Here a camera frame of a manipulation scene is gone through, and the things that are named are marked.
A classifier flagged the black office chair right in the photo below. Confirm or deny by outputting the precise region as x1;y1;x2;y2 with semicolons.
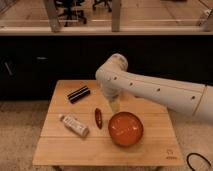
91;0;113;13

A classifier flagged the dark cabinet handle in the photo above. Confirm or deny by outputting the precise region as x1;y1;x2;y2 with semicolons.
4;62;13;76

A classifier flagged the black striped rectangular box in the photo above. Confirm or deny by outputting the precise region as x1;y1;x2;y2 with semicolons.
67;86;90;103

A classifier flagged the grey metal post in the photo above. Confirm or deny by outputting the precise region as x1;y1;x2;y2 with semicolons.
196;9;213;32
111;0;121;32
43;0;60;32

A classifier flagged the black cable on floor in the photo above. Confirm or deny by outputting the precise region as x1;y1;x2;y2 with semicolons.
186;152;213;171

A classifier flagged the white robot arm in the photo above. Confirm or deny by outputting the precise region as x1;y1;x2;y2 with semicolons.
95;53;213;125

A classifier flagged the white plastic bottle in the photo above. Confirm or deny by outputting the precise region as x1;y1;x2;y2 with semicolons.
59;114;89;137

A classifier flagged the grey metal post middle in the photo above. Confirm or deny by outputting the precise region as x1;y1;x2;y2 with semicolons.
111;0;121;32

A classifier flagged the grey metal post right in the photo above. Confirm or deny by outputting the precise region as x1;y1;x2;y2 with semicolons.
196;9;213;32

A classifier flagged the orange ceramic bowl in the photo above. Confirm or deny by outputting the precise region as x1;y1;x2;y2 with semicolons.
108;112;144;147

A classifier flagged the black office chair left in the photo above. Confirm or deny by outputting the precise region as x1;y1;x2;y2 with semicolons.
54;0;87;27

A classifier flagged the grey metal post left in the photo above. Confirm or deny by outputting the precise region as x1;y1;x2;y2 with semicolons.
43;0;60;32

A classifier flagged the dark red chili pepper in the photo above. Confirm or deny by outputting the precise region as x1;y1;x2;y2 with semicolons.
95;108;103;129

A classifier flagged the black office chair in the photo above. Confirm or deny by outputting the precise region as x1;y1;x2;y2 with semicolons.
91;0;113;13
54;0;87;27

